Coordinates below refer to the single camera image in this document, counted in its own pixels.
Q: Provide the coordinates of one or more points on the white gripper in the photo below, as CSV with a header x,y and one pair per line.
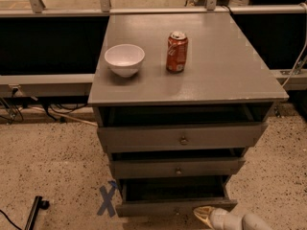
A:
x,y
223,218

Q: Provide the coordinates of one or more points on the grey bottom drawer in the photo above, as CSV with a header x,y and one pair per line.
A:
x,y
144,197

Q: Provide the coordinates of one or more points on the grey drawer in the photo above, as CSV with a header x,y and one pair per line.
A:
x,y
185,163
144,197
178,127

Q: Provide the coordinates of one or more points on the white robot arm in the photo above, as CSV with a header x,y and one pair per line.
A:
x,y
253,222

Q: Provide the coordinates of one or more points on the grey middle drawer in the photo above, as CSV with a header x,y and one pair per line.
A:
x,y
185,163

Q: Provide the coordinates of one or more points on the grey top drawer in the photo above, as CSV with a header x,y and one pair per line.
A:
x,y
178,127

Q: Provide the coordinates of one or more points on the grey wooden drawer cabinet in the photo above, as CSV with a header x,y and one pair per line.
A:
x,y
221,67

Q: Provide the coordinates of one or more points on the blue tape cross mark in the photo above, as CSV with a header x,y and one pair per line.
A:
x,y
107,199

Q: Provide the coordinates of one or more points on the black bar on floor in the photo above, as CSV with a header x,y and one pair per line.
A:
x,y
38,204

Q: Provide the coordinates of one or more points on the white ceramic bowl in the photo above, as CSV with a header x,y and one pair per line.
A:
x,y
124,60

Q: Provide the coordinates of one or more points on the orange soda can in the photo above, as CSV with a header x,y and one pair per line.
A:
x,y
177,51

